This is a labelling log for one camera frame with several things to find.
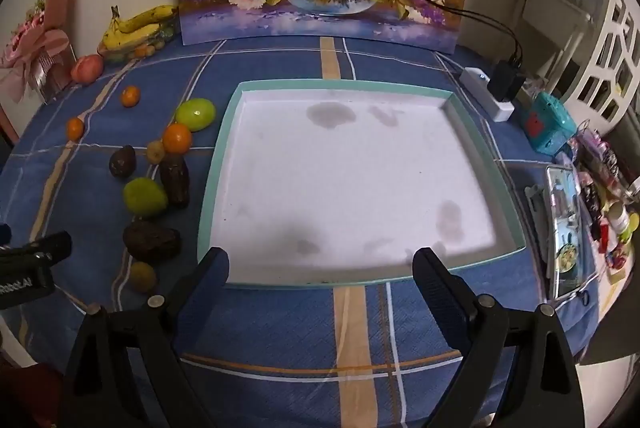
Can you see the blue checked tablecloth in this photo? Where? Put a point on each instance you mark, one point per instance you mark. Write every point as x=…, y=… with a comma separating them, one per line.
x=280, y=57

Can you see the white lattice chair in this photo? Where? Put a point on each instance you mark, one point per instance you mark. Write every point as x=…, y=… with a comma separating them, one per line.
x=615, y=47

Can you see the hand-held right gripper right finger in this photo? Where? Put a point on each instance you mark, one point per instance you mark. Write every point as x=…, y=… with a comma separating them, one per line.
x=435, y=288

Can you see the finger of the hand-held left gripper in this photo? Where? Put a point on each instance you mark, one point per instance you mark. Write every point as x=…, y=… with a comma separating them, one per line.
x=50, y=247
x=4, y=234

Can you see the pile of colourful trinkets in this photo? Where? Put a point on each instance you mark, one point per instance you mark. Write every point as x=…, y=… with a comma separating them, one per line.
x=607, y=188

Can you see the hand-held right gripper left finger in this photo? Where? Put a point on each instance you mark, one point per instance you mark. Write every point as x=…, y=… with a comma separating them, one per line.
x=207, y=275

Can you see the smartphone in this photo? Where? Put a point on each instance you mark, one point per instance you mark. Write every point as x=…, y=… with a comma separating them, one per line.
x=565, y=228

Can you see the white tray with teal rim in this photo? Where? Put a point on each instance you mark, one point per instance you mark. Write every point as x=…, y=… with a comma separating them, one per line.
x=350, y=183

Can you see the brown longan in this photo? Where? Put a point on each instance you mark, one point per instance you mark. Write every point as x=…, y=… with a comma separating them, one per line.
x=143, y=277
x=155, y=150

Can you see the small orange with stem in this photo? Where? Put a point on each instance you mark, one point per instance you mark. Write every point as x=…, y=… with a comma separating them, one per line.
x=75, y=128

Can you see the white power strip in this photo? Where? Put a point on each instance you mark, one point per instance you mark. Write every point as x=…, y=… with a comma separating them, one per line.
x=500, y=111

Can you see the green pear-shaped fruit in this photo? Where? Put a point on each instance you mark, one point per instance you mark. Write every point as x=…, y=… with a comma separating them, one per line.
x=145, y=196

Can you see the red peach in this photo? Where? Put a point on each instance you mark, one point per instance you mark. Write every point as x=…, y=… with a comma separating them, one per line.
x=87, y=68

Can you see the large orange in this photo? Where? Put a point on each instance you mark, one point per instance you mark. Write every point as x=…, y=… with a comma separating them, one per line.
x=177, y=138

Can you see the black charger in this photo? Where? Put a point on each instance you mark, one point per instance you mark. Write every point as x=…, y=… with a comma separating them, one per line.
x=505, y=82

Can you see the dark brown avocado-shaped fruit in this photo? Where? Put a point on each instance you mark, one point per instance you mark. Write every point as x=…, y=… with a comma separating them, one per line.
x=122, y=161

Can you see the round green apple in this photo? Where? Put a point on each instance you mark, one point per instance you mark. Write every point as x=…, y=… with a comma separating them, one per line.
x=195, y=113

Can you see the teal toy box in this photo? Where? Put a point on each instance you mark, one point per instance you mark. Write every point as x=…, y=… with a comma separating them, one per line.
x=545, y=122

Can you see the pink flower bouquet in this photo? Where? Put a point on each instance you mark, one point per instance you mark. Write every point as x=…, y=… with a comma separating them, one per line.
x=40, y=37

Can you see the yellow banana bunch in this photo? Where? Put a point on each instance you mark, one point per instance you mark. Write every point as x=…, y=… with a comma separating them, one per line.
x=135, y=27

